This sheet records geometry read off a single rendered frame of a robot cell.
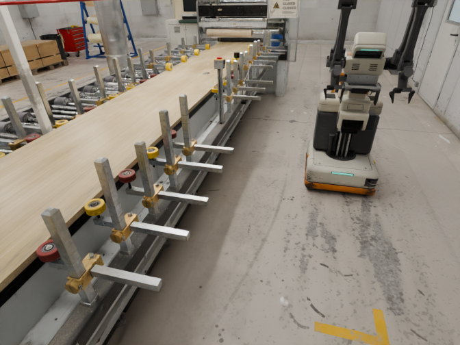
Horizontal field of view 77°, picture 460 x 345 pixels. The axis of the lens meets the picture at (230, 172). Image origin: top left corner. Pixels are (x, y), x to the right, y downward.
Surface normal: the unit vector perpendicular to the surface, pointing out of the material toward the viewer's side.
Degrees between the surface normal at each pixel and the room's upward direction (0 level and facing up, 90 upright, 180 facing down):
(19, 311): 90
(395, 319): 0
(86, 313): 0
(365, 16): 90
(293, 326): 0
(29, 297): 90
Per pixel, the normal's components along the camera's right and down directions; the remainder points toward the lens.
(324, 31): -0.25, 0.52
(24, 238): -0.02, -0.85
